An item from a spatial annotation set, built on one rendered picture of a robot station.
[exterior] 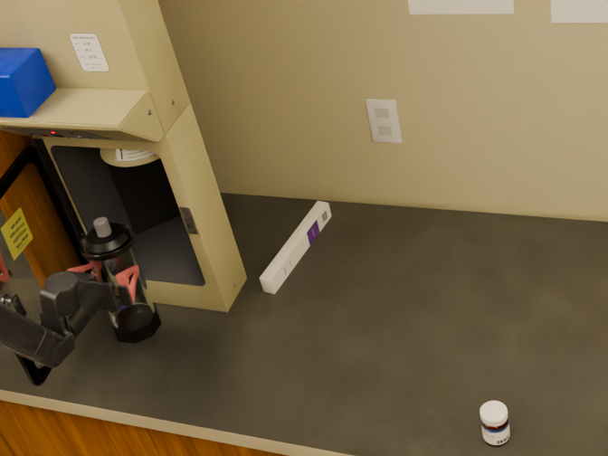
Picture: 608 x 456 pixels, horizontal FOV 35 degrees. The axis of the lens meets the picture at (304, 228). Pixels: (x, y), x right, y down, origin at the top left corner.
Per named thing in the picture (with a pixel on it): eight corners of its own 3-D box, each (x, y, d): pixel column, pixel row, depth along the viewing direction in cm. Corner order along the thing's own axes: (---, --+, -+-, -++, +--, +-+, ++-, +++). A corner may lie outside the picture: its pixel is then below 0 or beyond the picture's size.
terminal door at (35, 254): (99, 285, 215) (33, 140, 190) (38, 390, 193) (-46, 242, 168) (96, 285, 215) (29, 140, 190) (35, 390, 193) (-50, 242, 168)
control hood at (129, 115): (26, 128, 190) (7, 85, 184) (166, 135, 178) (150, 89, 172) (-6, 162, 183) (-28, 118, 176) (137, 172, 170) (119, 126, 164)
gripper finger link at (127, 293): (112, 251, 188) (87, 280, 181) (143, 253, 185) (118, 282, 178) (121, 279, 191) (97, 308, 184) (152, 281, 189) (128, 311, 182)
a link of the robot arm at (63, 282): (17, 352, 172) (56, 367, 169) (5, 304, 165) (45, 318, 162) (59, 312, 181) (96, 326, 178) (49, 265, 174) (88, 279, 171)
